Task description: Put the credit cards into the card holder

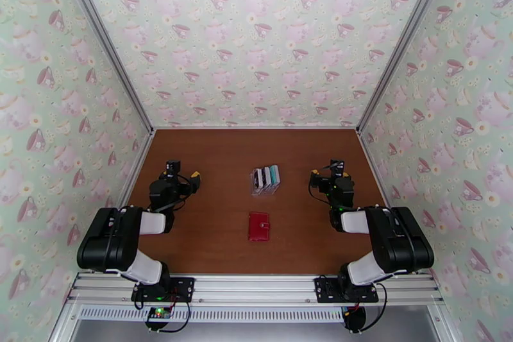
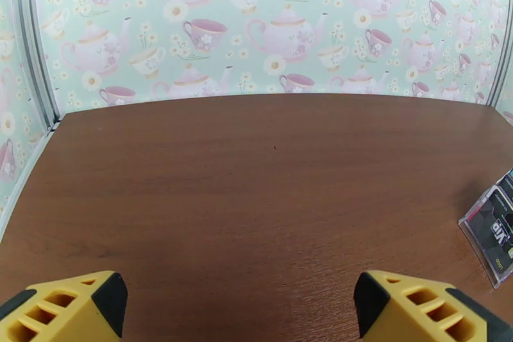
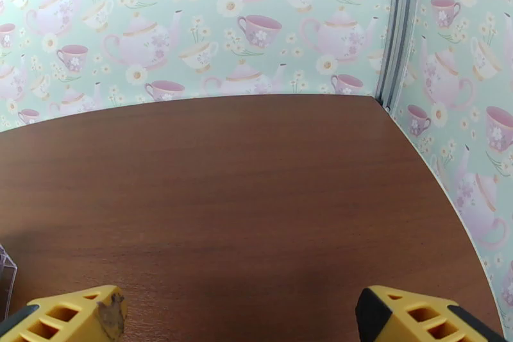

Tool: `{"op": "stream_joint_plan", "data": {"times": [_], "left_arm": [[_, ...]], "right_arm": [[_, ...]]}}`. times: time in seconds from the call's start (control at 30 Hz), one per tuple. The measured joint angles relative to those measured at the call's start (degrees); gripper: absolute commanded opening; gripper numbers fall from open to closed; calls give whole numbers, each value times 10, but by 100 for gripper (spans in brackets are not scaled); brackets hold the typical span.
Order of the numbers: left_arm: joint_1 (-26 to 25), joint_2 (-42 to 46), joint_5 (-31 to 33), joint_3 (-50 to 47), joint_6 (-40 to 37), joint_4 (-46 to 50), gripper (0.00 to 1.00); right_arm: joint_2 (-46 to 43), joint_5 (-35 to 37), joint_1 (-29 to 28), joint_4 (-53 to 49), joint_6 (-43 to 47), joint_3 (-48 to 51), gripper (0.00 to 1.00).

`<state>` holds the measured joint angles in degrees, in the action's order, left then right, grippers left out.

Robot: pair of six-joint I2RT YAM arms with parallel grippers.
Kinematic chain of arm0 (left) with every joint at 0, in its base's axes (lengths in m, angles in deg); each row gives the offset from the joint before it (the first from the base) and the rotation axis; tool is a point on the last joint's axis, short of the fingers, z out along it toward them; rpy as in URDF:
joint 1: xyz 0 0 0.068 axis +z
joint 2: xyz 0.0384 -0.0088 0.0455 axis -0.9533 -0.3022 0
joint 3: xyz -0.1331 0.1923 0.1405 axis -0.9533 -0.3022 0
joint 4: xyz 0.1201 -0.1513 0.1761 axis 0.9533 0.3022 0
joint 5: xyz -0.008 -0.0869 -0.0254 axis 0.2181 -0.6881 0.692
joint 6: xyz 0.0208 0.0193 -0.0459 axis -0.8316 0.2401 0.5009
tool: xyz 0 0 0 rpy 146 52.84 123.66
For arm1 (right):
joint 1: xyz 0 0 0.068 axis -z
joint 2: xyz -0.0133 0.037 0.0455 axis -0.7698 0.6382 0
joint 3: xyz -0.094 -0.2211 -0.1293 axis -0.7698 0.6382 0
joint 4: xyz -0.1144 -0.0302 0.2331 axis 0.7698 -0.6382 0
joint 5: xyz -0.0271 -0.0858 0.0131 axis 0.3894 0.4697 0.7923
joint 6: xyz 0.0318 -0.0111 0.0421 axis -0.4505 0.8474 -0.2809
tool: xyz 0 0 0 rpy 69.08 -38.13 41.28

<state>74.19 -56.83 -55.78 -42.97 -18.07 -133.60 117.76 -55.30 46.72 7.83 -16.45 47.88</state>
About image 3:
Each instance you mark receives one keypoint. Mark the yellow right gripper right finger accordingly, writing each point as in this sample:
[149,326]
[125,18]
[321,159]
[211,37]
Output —
[394,312]

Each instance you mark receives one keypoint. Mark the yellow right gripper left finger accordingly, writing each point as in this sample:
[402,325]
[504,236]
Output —
[90,325]

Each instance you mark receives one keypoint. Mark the aluminium corner post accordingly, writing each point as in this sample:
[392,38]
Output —
[398,32]

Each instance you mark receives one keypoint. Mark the clear acrylic card stand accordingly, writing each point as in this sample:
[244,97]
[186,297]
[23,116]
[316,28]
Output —
[8,272]

